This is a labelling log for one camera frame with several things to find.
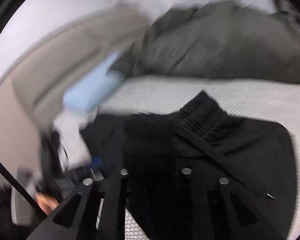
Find black pants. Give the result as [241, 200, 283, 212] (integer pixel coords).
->
[80, 92, 297, 239]

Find person's left hand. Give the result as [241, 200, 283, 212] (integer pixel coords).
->
[36, 193, 59, 215]

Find light blue pillow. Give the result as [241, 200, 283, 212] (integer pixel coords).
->
[63, 51, 125, 113]

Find beige upholstered headboard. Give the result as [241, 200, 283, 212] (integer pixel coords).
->
[0, 7, 149, 178]

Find dark grey duvet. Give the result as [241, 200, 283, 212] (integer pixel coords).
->
[110, 0, 300, 84]

